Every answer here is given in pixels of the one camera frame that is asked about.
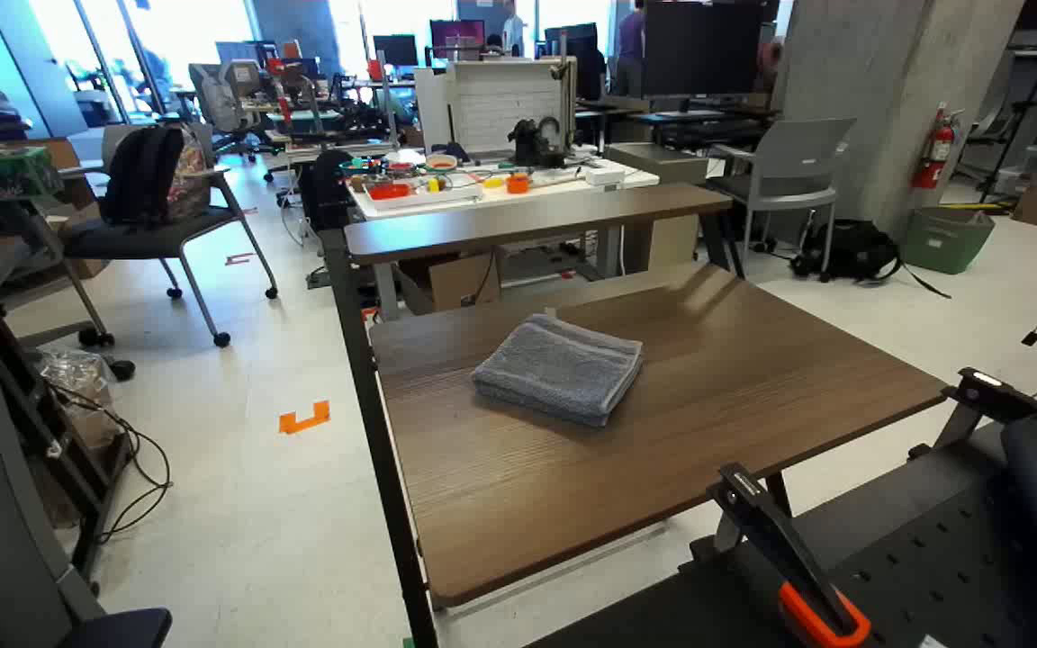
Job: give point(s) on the grey towel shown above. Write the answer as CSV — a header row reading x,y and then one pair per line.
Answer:
x,y
557,369

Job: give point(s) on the open cardboard box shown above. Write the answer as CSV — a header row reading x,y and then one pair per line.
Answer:
x,y
446,284

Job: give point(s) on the brown wooden desk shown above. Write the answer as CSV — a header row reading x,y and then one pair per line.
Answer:
x,y
521,221

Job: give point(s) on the white tray with colourful items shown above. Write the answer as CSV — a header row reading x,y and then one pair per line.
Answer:
x,y
567,183

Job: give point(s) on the black machine on desk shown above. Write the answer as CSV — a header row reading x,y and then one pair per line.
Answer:
x,y
539,145

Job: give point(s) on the white board panel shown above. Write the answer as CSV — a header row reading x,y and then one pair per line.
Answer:
x,y
505,104

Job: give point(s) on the orange tape floor marker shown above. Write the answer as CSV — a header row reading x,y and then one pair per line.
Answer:
x,y
305,419

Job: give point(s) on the computer monitor with pink screen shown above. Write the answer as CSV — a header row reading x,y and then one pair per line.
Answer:
x,y
458,38

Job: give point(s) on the small dark computer monitor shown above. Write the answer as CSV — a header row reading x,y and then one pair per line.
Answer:
x,y
398,49

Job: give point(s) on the person in purple shirt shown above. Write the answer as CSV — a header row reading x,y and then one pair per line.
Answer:
x,y
632,43

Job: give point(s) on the grey plastic chair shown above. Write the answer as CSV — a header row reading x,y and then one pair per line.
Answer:
x,y
797,164

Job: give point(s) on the large black screen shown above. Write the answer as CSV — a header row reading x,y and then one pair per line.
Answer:
x,y
703,45

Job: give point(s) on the black backpack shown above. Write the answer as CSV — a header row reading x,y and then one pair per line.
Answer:
x,y
854,250

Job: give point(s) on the grey swivel office chair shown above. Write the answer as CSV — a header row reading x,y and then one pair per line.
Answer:
x,y
219,104

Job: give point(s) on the black chair with jacket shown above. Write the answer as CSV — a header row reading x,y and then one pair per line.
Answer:
x,y
146,203

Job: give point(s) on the grey concrete pillar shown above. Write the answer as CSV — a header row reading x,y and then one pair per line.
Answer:
x,y
878,83

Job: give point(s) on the green plastic bin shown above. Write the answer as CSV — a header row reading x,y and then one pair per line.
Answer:
x,y
943,238

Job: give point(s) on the red fire extinguisher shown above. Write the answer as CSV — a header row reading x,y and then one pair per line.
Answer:
x,y
933,151

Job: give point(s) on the clear plastic bag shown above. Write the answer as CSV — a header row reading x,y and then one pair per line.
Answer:
x,y
72,377

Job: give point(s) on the black metal clamp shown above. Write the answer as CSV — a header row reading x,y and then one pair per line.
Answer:
x,y
983,397

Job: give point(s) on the black metal equipment rack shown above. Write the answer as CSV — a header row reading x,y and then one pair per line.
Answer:
x,y
16,361

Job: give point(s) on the black metal table frame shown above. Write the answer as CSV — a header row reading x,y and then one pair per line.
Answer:
x,y
360,385

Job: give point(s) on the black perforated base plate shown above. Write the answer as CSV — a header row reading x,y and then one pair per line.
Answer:
x,y
927,563

